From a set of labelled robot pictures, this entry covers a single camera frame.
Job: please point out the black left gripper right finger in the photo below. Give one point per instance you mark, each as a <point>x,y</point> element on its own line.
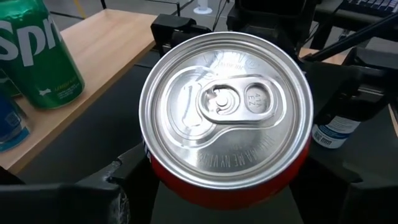
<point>342,205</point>

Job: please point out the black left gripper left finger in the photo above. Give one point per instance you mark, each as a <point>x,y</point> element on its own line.
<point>62,205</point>

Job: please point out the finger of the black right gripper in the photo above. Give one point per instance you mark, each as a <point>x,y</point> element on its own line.
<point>345,105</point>

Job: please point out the blue silver Red Bull can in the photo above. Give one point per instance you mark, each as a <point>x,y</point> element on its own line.
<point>12,130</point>

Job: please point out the red Fanta strawberry can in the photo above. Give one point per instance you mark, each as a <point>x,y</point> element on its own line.
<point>224,124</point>

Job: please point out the green Sprite can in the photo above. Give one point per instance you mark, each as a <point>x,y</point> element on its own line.
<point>40,62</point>
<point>7,87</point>

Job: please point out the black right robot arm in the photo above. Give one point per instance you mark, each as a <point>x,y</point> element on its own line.
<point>270,21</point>

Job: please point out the black keyboard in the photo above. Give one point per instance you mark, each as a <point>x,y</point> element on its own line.
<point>373,4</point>

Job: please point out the white round stand base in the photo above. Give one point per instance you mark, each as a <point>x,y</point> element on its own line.
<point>202,9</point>

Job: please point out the black block-shaped mount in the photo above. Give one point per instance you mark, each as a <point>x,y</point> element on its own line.
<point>174,31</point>

